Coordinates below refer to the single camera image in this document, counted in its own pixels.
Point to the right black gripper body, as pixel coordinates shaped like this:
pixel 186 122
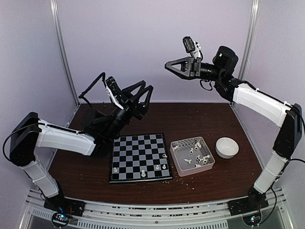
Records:
pixel 197 70

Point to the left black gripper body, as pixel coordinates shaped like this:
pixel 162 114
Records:
pixel 130 108

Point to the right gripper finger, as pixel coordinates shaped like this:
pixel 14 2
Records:
pixel 185 74
pixel 179 64

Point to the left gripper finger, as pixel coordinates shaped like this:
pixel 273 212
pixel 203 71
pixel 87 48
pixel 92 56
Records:
pixel 143 106
pixel 127 92

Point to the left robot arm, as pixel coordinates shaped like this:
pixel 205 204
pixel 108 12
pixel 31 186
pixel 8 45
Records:
pixel 96 137

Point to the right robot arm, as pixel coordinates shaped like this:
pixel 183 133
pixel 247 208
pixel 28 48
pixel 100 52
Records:
pixel 288 117

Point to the white chess piece pile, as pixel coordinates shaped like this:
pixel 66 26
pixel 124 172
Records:
pixel 192 156

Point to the black white chessboard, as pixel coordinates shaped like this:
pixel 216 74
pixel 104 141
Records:
pixel 133 153

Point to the pink plastic basket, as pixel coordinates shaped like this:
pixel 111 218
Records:
pixel 190 141

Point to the white ceramic bowl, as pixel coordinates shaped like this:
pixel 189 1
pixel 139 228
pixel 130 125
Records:
pixel 226 147

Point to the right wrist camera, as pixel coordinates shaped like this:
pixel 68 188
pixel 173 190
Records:
pixel 192 47

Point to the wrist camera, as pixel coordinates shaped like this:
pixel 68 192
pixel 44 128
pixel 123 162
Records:
pixel 192 47
pixel 113 91

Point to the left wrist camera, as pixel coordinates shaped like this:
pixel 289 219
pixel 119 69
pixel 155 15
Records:
pixel 113 91

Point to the right aluminium frame post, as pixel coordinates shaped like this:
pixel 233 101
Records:
pixel 250 39

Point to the aluminium frame post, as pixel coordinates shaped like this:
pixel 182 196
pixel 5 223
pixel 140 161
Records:
pixel 63 55
pixel 250 39

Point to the front aluminium rail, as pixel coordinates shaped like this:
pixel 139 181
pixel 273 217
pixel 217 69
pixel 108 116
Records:
pixel 201 215

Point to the left aluminium frame post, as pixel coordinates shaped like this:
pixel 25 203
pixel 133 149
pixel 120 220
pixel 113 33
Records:
pixel 63 55

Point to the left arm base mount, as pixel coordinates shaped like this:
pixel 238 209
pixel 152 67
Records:
pixel 64 210

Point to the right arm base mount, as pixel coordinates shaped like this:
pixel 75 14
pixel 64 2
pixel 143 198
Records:
pixel 247 207

